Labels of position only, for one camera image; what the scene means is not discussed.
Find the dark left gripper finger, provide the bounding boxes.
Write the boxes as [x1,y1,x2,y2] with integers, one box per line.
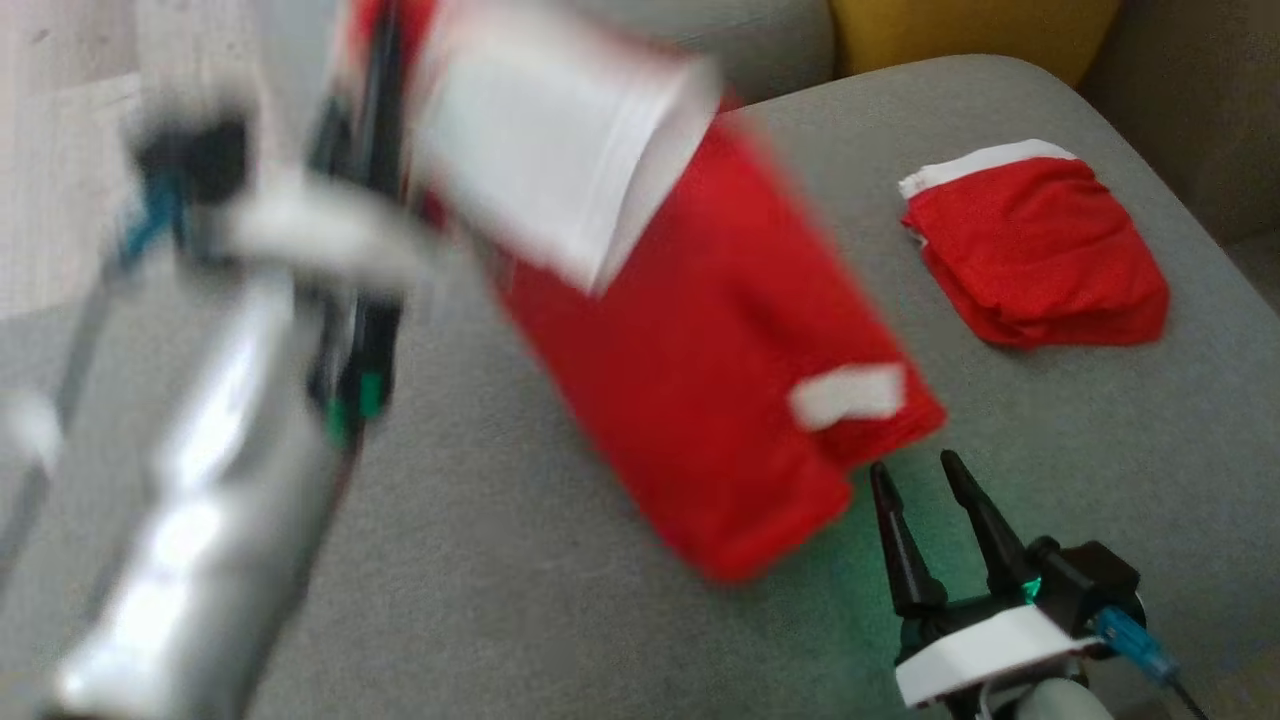
[340,0,411,201]

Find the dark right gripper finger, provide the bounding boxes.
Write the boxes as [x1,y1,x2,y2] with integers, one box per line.
[870,461,948,619]
[940,449,1042,601]

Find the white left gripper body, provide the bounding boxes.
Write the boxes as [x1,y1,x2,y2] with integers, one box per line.
[210,170,441,301]

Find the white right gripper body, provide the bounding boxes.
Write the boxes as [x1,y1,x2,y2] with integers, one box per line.
[894,597,1087,720]

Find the red shorts with white stripe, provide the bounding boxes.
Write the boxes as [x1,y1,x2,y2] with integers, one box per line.
[898,140,1171,349]

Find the red and white jersey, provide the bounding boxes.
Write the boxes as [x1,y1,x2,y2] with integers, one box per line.
[340,0,946,586]

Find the large grey sofa seat cushion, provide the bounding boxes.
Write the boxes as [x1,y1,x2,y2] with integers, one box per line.
[0,55,1280,720]

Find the large yellow sofa backrest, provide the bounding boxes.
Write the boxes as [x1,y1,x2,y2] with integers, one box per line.
[830,0,1121,86]

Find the blue left cable connector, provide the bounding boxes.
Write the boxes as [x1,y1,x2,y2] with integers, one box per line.
[115,180,191,271]

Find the blue cable connector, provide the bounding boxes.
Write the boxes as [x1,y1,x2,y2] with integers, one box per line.
[1095,608,1181,686]
[115,180,191,271]

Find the blue right cable connector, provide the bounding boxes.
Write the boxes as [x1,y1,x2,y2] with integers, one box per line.
[1095,608,1181,686]

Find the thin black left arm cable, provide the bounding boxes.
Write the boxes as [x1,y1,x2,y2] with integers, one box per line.
[0,255,136,571]

